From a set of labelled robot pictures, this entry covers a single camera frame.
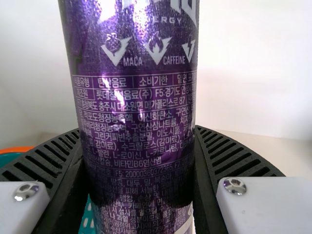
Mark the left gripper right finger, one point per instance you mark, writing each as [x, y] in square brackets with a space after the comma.
[243, 182]

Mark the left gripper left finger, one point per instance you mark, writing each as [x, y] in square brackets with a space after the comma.
[36, 175]

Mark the purple can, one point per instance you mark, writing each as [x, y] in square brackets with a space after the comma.
[131, 97]

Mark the teal shopping basket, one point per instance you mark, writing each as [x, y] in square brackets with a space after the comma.
[9, 158]

